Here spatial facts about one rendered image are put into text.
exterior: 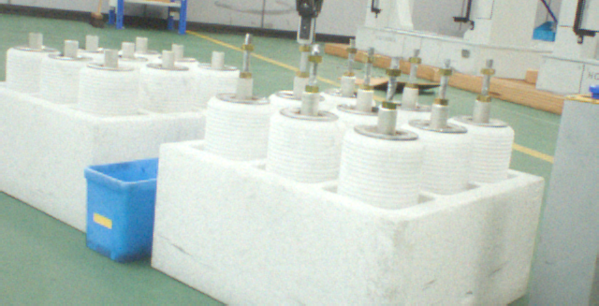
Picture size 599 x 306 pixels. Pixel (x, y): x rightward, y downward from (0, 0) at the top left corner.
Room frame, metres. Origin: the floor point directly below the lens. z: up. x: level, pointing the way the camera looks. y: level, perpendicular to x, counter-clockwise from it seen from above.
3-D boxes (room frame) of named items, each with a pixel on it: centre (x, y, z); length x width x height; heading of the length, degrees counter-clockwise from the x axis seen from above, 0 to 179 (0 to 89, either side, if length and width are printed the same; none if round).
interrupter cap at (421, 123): (0.89, -0.18, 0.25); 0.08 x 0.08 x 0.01
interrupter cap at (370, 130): (0.81, -0.10, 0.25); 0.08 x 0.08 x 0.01
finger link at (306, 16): (1.03, 0.01, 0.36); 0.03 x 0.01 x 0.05; 169
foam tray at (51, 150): (1.32, 0.33, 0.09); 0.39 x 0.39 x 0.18; 50
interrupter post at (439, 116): (0.89, -0.18, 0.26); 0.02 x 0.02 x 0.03
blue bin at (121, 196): (1.08, 0.17, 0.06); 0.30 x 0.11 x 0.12; 141
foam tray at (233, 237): (0.97, -0.09, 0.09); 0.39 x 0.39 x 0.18; 50
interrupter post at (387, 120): (0.81, -0.10, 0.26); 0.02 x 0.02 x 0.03
